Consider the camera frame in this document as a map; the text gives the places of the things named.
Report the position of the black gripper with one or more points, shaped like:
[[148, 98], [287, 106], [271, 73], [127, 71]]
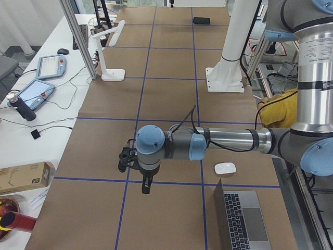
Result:
[[147, 174]]

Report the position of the grey laptop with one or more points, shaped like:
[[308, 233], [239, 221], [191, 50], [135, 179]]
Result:
[[239, 219]]

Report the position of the black mouse pad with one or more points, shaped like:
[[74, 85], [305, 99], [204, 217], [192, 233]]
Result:
[[201, 20]]

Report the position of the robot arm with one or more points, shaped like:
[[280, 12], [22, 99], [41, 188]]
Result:
[[307, 143]]

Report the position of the white computer mouse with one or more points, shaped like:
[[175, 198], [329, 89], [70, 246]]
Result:
[[225, 168]]

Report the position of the black computer mouse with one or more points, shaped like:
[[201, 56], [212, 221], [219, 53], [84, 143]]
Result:
[[63, 51]]

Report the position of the small black square device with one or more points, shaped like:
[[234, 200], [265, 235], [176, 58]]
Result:
[[36, 134]]

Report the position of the cardboard box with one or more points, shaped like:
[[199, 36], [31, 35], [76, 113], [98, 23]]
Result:
[[25, 177]]

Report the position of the black water bottle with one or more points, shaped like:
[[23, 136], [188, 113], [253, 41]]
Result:
[[21, 107]]

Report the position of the red cylinder tube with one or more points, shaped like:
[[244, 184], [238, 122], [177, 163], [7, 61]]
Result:
[[16, 221]]

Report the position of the wicker fruit basket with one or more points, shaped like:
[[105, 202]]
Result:
[[7, 205]]

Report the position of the near blue teach pendant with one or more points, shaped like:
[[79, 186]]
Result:
[[35, 93]]

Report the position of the blue teach pendant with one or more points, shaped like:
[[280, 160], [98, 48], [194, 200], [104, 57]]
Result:
[[35, 93], [51, 67]]

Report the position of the far blue teach pendant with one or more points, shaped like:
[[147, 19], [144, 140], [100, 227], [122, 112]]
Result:
[[51, 67]]

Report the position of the person in yellow shirt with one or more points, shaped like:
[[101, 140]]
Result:
[[279, 111]]

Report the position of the white camera pole with base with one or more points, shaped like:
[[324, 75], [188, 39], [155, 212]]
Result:
[[226, 76]]

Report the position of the aluminium frame post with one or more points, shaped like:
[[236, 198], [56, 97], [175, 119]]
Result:
[[74, 27]]

